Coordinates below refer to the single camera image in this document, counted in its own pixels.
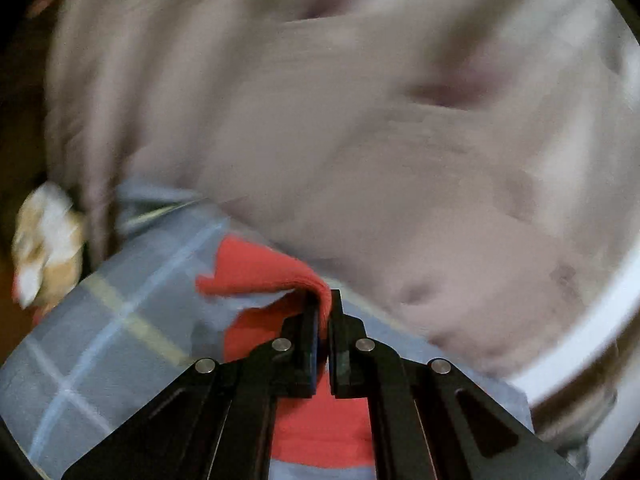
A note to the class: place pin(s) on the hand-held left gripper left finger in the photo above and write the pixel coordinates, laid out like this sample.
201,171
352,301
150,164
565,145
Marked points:
311,345

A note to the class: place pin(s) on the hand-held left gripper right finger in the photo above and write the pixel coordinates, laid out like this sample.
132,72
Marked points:
336,355

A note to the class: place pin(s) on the red knitted garment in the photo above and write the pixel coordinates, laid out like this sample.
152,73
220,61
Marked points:
260,270

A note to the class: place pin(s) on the grey plaid bedsheet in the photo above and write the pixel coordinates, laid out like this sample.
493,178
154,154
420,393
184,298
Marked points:
115,340

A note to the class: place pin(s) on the beige leaf-print headboard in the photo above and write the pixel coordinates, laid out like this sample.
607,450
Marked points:
320,125

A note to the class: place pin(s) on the orange and white crumpled cloth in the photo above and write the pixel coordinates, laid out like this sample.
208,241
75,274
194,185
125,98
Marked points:
47,240

